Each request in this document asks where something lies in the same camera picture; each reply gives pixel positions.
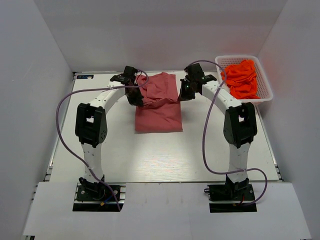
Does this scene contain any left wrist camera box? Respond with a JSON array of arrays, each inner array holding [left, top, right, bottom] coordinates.
[[110, 65, 138, 86]]

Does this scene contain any pink red t-shirt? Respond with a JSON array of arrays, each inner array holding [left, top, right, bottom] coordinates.
[[135, 72, 183, 134]]

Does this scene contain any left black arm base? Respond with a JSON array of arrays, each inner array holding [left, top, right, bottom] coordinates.
[[72, 177, 126, 213]]

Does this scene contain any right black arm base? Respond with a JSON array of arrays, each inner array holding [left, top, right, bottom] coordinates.
[[203, 177, 257, 213]]

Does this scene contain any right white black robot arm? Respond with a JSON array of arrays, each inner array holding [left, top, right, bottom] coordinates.
[[179, 77, 258, 200]]

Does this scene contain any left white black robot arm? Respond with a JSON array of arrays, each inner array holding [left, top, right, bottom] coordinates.
[[75, 87, 144, 200]]

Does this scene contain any small blue label sticker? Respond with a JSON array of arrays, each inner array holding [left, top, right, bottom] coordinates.
[[76, 74, 94, 80]]

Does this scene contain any orange crumpled t-shirt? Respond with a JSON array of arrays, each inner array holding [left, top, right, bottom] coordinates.
[[220, 59, 259, 100]]

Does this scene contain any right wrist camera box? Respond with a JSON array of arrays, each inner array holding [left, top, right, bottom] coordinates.
[[184, 63, 217, 84]]

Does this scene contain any white perforated plastic basket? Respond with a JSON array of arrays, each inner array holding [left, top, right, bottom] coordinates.
[[215, 55, 273, 105]]

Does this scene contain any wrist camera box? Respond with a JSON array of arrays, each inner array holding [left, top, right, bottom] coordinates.
[[110, 65, 138, 86], [184, 63, 217, 84]]

